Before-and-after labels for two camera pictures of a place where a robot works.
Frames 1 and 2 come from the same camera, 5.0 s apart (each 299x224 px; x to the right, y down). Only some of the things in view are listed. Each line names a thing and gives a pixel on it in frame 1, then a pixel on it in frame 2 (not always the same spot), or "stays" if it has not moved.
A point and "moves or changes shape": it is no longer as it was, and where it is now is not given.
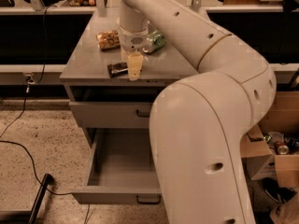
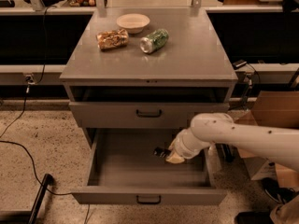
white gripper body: x=134 y=41 → x=179 y=146
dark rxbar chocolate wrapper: x=119 y=69 moves or changes shape
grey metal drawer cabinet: x=113 y=109 stays
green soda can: x=154 y=42 stays
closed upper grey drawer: x=113 y=114 stays
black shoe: x=279 y=194 stays
